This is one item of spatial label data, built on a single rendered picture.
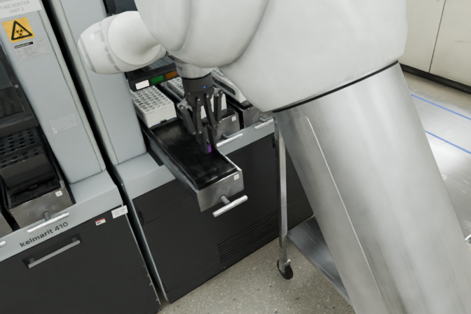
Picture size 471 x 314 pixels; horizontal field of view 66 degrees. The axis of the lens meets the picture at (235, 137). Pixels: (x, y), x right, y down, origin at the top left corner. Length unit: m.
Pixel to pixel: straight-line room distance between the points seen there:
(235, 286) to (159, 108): 0.88
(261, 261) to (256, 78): 1.54
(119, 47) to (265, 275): 1.25
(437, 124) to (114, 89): 0.90
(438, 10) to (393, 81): 2.82
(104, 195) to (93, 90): 0.30
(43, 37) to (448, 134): 1.05
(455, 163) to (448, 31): 2.13
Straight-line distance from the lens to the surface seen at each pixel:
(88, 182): 1.17
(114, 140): 1.14
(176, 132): 1.14
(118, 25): 0.74
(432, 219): 0.28
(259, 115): 1.24
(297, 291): 1.67
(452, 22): 3.05
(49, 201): 1.08
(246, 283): 1.69
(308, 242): 1.46
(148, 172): 1.12
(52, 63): 1.02
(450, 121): 1.17
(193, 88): 0.89
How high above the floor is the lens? 1.41
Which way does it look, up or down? 35 degrees down
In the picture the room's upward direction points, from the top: 7 degrees counter-clockwise
